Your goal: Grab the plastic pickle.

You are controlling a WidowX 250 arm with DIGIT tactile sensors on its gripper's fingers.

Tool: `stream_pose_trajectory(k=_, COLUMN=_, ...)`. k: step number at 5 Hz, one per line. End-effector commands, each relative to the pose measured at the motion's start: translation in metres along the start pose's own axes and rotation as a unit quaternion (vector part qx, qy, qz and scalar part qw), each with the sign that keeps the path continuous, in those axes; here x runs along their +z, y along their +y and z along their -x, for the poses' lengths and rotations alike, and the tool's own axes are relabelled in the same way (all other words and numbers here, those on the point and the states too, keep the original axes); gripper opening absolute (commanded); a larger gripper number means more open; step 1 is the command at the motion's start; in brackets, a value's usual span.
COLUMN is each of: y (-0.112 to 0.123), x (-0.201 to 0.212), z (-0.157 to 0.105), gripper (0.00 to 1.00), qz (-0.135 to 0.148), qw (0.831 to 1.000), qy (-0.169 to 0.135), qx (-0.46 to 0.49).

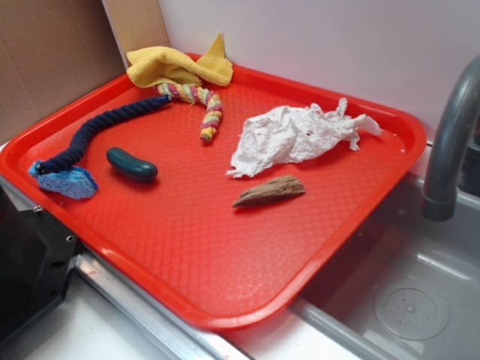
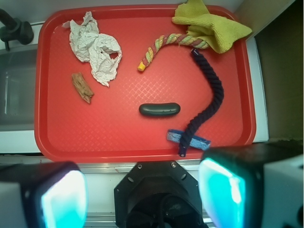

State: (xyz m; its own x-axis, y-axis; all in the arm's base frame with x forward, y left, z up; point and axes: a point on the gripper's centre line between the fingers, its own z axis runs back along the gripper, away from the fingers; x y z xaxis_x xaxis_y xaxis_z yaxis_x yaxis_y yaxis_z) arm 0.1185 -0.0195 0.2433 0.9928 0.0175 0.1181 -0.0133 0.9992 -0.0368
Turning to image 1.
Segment yellow microfibre cloth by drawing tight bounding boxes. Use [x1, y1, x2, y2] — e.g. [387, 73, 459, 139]
[127, 34, 233, 88]

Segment light wooden board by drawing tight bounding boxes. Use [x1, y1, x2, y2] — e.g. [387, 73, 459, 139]
[102, 0, 170, 68]

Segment blue sponge piece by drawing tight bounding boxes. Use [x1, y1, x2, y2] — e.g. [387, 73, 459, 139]
[28, 161, 98, 200]

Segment brown cardboard panel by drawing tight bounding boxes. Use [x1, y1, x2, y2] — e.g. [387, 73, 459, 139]
[1, 1, 125, 143]

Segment navy blue rope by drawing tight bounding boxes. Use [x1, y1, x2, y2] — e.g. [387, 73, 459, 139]
[36, 94, 173, 175]

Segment grey toy faucet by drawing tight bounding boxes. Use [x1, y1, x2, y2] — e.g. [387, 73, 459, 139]
[421, 57, 479, 221]

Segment crumpled white paper towel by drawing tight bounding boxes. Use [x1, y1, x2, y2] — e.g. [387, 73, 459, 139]
[226, 97, 383, 179]

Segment dark green plastic pickle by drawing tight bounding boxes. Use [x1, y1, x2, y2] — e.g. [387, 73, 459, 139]
[106, 147, 158, 183]

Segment multicolour braided rope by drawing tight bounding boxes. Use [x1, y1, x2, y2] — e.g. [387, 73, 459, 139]
[154, 82, 224, 143]

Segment grey plastic sink basin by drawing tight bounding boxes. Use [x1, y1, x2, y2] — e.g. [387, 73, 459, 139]
[291, 175, 479, 359]

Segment brown wooden wedge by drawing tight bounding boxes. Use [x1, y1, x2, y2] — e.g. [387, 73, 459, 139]
[232, 175, 306, 209]

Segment red plastic tray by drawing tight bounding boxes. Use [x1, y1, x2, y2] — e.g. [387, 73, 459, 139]
[1, 65, 426, 330]

